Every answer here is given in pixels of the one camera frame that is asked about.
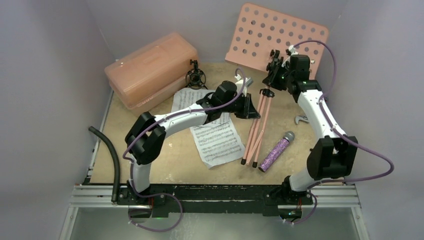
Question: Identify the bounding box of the black corrugated hose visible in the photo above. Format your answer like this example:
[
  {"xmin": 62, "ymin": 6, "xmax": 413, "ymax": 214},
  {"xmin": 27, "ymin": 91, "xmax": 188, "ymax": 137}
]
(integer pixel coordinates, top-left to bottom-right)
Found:
[{"xmin": 88, "ymin": 126, "xmax": 121, "ymax": 204}]

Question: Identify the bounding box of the aluminium frame profile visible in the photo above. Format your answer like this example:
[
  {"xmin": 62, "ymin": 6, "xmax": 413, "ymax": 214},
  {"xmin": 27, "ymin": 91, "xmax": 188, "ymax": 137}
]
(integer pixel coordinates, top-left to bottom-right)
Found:
[{"xmin": 70, "ymin": 185, "xmax": 129, "ymax": 208}]

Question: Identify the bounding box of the upper sheet music page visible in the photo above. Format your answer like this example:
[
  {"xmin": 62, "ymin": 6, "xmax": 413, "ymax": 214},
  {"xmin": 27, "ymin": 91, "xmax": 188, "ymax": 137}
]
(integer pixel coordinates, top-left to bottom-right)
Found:
[{"xmin": 171, "ymin": 88, "xmax": 232, "ymax": 128}]

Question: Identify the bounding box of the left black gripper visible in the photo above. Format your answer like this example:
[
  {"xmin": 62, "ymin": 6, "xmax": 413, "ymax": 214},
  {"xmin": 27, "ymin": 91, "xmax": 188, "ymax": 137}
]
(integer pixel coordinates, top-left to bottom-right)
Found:
[{"xmin": 221, "ymin": 94, "xmax": 259, "ymax": 121}]

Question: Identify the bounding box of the pink music stand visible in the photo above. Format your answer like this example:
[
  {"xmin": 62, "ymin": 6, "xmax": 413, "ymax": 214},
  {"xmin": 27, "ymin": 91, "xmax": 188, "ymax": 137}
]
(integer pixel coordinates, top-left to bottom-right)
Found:
[{"xmin": 225, "ymin": 3, "xmax": 329, "ymax": 168}]

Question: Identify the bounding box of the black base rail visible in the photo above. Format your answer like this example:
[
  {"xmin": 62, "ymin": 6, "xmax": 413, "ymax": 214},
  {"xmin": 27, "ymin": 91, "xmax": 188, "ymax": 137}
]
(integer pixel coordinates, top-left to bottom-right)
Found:
[{"xmin": 112, "ymin": 183, "xmax": 314, "ymax": 218}]

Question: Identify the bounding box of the small metal wrench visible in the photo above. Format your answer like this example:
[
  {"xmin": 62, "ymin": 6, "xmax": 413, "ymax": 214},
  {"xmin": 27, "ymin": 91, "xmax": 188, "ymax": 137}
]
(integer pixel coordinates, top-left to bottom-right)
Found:
[{"xmin": 294, "ymin": 115, "xmax": 310, "ymax": 125}]

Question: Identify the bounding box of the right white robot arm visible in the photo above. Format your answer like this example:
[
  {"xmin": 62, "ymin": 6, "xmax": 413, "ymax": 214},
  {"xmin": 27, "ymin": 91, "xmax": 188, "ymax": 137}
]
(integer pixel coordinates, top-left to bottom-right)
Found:
[{"xmin": 263, "ymin": 51, "xmax": 358, "ymax": 204}]

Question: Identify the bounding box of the purple glitter microphone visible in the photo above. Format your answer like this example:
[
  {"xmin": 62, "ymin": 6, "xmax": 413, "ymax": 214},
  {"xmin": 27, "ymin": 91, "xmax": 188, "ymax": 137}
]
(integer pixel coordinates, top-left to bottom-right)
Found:
[{"xmin": 258, "ymin": 131, "xmax": 295, "ymax": 172}]

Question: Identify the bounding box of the black microphone shock mount stand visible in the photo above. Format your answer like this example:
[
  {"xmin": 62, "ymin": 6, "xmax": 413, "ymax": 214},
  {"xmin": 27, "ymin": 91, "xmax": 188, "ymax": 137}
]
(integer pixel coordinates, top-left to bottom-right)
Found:
[{"xmin": 185, "ymin": 59, "xmax": 208, "ymax": 90}]

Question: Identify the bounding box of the sheet music page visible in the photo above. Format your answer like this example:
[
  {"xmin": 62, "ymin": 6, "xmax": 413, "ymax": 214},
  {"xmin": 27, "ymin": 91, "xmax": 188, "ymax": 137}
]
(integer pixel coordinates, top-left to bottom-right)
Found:
[
  {"xmin": 171, "ymin": 88, "xmax": 232, "ymax": 128},
  {"xmin": 190, "ymin": 120, "xmax": 245, "ymax": 169}
]

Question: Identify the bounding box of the pink translucent storage box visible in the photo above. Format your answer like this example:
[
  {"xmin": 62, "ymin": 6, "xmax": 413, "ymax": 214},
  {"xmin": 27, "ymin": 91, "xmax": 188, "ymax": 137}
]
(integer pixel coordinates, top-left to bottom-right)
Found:
[{"xmin": 104, "ymin": 32, "xmax": 198, "ymax": 117}]

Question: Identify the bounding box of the lower sheet music page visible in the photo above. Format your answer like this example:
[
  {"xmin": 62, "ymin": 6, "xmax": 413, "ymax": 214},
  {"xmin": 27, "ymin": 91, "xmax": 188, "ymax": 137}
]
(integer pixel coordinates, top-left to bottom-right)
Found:
[{"xmin": 190, "ymin": 120, "xmax": 245, "ymax": 169}]

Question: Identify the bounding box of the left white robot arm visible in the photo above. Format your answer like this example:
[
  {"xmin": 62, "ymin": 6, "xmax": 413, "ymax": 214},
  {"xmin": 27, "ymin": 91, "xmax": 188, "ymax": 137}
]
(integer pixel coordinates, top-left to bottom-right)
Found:
[{"xmin": 123, "ymin": 78, "xmax": 260, "ymax": 205}]

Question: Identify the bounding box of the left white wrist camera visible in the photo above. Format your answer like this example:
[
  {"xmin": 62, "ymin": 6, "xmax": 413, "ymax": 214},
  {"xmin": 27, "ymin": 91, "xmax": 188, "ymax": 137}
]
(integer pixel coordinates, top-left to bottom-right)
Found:
[{"xmin": 234, "ymin": 74, "xmax": 254, "ymax": 89}]

